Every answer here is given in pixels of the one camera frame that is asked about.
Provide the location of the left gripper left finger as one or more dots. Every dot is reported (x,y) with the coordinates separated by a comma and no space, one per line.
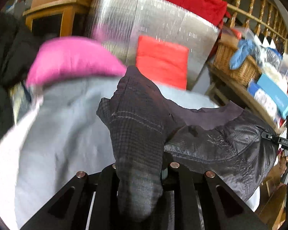
(85,202)

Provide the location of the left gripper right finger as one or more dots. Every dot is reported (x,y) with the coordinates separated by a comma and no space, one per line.
(193,200)

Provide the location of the dark ripstop shorts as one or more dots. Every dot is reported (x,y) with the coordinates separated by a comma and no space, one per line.
(143,125)

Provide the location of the person's right hand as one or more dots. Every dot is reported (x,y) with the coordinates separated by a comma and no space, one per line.
(283,160)

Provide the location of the blue box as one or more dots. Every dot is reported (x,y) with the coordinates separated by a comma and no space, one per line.
(277,95)

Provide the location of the wicker basket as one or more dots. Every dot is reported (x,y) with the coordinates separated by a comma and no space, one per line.
(249,71)

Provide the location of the pink terry towel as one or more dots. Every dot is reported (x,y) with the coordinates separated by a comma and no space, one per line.
(10,147)

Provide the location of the light blue cloth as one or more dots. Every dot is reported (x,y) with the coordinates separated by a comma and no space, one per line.
(245,48)

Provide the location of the red pillow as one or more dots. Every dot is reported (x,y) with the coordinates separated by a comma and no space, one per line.
(163,62)

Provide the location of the wooden spindle railing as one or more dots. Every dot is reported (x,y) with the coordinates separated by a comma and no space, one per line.
(262,17)

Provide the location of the red cloth on railing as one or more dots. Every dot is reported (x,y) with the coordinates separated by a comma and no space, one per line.
(211,10)

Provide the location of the magenta pillow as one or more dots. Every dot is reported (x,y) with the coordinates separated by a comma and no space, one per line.
(72,57)

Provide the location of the black garment with blue lining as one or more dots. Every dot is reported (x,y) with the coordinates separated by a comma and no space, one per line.
(18,50)

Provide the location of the silver foil insulation mat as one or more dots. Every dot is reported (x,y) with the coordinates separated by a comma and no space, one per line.
(117,24)

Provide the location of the wooden cabinet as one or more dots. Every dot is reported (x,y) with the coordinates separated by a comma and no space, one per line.
(66,8)

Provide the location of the wooden bench frame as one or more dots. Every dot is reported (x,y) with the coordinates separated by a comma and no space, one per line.
(223,89)

